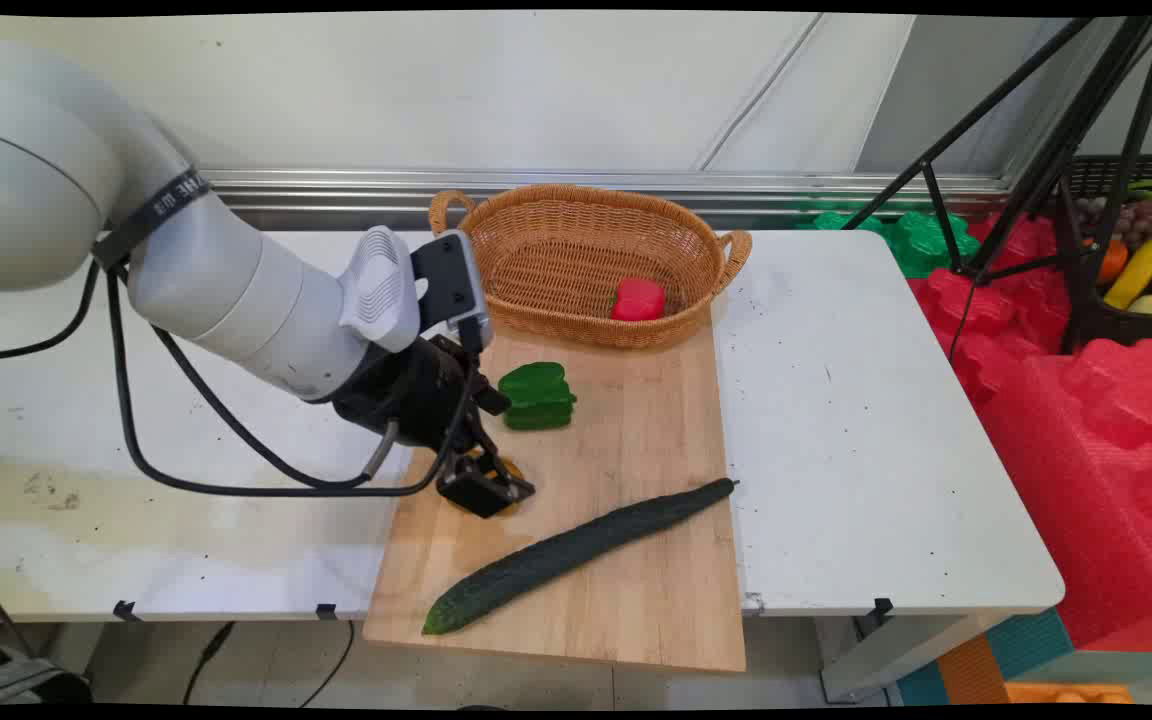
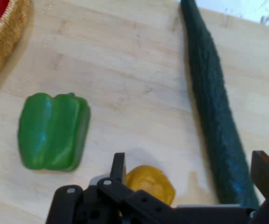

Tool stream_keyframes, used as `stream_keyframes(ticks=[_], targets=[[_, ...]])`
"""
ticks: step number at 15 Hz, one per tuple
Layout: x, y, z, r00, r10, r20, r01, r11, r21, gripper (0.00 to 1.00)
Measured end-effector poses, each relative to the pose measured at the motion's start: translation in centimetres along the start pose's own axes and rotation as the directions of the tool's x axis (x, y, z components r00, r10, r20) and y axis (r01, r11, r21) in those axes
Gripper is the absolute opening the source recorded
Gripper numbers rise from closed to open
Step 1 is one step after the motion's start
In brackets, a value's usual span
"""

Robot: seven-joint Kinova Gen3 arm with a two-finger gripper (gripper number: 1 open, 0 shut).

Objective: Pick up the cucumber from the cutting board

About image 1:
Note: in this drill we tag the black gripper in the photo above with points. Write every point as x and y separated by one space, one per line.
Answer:
414 390

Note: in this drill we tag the long dark green cucumber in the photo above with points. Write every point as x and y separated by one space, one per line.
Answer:
576 548

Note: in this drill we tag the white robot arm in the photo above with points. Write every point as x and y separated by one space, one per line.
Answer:
216 270

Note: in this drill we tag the brown potato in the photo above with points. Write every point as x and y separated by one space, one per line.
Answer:
508 467

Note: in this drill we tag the green bell pepper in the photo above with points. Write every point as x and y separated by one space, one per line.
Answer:
538 398

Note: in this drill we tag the wooden cutting board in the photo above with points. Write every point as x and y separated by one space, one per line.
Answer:
626 520

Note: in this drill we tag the black tape tab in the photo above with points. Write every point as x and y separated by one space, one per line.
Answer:
124 609
326 610
882 606

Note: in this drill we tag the red bell pepper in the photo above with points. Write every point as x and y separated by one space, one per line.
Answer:
638 300

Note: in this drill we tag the brown wicker basket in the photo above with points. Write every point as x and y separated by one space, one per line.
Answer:
576 255

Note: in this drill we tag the white table leg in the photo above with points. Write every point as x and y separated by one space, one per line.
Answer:
896 655

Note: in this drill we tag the green foam mats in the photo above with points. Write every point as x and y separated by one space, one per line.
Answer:
921 240

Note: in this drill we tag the grey base on floor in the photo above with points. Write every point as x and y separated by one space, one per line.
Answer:
26 685

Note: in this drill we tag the teal and orange foam mats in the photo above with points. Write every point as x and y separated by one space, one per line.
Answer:
1026 650

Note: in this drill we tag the red foam mats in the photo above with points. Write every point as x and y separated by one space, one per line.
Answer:
1086 450

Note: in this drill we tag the black tripod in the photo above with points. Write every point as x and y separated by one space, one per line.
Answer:
1056 160

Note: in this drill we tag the black plastic fruit basket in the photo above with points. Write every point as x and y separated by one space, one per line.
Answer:
1126 325

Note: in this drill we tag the orange fruit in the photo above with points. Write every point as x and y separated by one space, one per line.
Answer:
1113 260

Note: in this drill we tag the yellow banana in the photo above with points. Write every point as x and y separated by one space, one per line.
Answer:
1134 272

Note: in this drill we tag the purple grape bunch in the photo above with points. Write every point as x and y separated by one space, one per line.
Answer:
1131 218

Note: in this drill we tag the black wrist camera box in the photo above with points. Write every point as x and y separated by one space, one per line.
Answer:
451 280

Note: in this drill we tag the aluminium wall rail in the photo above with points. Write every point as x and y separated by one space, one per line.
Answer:
586 185

